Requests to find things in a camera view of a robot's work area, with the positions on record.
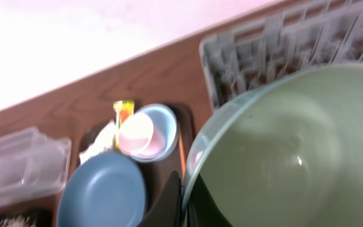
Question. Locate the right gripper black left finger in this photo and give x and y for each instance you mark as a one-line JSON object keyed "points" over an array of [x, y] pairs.
{"points": [[166, 211]]}

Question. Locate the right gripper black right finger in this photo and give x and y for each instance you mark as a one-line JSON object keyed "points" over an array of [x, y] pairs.
{"points": [[202, 210]]}

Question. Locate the dark blue plate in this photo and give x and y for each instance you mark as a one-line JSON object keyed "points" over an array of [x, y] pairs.
{"points": [[107, 190]]}

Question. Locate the mint green bowl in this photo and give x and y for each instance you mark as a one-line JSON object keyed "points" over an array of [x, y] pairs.
{"points": [[289, 153]]}

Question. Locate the pile of white rice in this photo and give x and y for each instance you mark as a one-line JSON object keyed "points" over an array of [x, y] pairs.
{"points": [[18, 221]]}

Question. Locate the grey dishwasher rack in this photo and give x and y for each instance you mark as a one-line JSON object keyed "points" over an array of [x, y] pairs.
{"points": [[259, 52]]}

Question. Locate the brown serving tray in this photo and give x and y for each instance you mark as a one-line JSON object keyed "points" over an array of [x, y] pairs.
{"points": [[156, 173]]}

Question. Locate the wooden chopstick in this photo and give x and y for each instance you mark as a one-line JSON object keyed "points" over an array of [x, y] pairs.
{"points": [[181, 152]]}

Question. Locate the pink cup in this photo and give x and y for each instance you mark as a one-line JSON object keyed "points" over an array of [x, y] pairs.
{"points": [[138, 135]]}

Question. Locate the yellow snack wrapper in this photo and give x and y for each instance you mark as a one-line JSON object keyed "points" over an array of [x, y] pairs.
{"points": [[123, 109]]}

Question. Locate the clear plastic bin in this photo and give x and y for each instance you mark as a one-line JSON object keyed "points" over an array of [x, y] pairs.
{"points": [[32, 165]]}

